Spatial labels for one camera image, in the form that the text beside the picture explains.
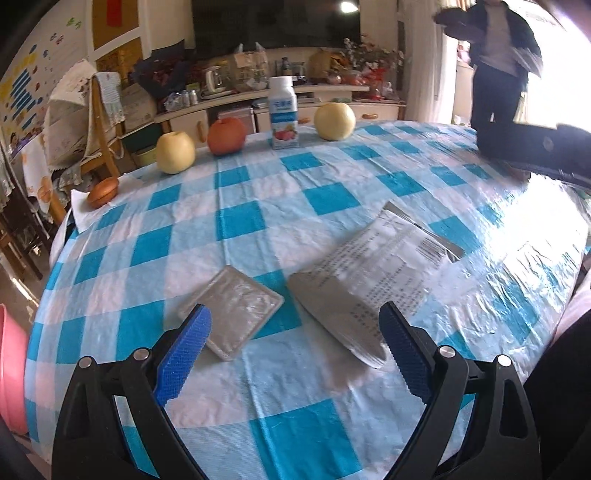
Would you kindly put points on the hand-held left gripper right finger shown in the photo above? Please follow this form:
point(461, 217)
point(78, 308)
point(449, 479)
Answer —
point(406, 355)

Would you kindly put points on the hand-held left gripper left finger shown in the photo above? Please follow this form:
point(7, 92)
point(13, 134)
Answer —
point(184, 355)

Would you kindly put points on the white silver wipes packet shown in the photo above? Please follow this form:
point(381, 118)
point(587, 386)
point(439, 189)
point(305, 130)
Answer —
point(369, 277)

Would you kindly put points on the white curtain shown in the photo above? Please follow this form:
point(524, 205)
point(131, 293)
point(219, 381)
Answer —
point(425, 69)

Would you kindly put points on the person's dark clothing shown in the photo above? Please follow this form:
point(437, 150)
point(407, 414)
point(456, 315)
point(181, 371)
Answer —
point(563, 392)

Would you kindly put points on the white paper napkin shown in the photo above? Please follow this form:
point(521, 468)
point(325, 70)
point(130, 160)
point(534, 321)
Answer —
point(87, 217)

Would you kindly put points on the pink plastic basin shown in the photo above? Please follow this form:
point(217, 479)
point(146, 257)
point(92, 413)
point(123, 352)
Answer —
point(11, 369)

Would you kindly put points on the small brown bun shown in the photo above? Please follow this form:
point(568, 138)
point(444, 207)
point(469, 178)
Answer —
point(104, 191)

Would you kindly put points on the dried flower bouquet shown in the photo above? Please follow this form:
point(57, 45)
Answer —
point(374, 57)

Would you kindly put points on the blue white checked tablecloth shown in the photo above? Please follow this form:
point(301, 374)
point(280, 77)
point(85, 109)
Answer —
point(277, 184)

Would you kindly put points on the yellow pear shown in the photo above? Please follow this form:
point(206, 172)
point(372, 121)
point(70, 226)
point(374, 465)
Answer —
point(175, 152)
point(334, 122)

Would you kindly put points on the dark wooden chair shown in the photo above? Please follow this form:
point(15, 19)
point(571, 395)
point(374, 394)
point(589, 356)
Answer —
point(18, 230)

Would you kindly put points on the orange fruit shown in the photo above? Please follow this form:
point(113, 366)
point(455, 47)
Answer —
point(226, 136)

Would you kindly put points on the white cloth orange print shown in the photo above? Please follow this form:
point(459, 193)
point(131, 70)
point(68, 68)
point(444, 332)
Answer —
point(39, 175)

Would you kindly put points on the pink metal box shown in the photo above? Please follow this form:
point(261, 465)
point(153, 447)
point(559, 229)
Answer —
point(235, 120)

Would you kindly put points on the light wooden chair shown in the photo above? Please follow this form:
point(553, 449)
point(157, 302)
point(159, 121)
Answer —
point(99, 120)

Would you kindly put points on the white yogurt bottle blue label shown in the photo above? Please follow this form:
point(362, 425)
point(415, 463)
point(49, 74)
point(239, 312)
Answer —
point(282, 115)

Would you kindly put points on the white lace chair cover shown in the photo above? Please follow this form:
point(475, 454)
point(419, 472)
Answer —
point(69, 120)

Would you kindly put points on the pale blue lace towel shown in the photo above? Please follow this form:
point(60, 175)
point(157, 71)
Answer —
point(111, 97)

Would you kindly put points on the white electric kettle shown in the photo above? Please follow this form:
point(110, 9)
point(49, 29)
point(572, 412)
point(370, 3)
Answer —
point(213, 81)

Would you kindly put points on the dark wrapped red bouquet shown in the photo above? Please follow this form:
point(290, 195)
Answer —
point(161, 78)

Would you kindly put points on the black television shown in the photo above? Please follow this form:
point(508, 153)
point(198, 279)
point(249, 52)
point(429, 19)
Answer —
point(277, 23)

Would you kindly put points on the blue striped wall poster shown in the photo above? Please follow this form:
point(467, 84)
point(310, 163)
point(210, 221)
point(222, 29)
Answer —
point(25, 87)

